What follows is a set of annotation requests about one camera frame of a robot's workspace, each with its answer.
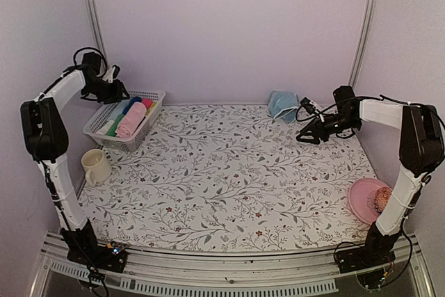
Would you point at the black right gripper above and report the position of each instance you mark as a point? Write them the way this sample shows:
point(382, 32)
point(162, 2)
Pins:
point(313, 126)

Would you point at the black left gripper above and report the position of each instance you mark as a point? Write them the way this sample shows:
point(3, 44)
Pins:
point(117, 95)

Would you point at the pink towel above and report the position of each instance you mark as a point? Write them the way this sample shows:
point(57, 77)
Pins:
point(131, 120)
point(147, 103)

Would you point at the white plastic basket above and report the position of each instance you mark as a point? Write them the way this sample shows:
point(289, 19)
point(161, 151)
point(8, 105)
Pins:
point(99, 124)

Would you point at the light blue towel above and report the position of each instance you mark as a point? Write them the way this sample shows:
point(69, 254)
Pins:
point(118, 110)
point(283, 105)

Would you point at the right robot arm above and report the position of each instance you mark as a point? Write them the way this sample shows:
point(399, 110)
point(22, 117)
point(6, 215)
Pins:
point(420, 151)

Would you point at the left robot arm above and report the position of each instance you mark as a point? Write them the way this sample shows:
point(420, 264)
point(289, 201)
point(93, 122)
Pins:
point(47, 141)

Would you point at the light blue rolled towel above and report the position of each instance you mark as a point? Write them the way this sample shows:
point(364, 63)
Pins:
point(118, 110)

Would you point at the dark blue rolled towel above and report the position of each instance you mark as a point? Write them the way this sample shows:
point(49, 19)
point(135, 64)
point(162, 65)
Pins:
point(131, 103)

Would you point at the pink rolled towel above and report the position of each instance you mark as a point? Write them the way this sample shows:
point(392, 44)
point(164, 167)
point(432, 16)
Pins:
point(147, 103)

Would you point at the yellow rolled towel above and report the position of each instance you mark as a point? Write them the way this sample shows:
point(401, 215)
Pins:
point(153, 110)

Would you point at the green rolled towel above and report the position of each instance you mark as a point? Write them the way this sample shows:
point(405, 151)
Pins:
point(112, 130)

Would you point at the cream mug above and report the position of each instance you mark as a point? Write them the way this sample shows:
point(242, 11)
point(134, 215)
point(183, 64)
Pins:
point(96, 166)

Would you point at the pink plate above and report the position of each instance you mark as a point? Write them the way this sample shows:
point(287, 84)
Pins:
point(360, 199)

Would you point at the red patterned bowl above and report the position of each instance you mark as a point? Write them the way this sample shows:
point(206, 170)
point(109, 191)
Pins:
point(382, 196)

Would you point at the floral tablecloth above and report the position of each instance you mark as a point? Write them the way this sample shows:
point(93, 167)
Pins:
point(228, 179)

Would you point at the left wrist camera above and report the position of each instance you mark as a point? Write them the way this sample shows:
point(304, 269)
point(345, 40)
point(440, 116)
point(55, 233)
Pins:
point(111, 74)

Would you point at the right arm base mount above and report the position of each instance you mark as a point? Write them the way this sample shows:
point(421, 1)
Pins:
point(351, 257)

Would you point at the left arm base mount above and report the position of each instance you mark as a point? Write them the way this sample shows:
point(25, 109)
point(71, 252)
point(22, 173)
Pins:
point(93, 255)

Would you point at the front aluminium rail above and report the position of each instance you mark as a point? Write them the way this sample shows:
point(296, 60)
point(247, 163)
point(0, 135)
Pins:
point(157, 272)

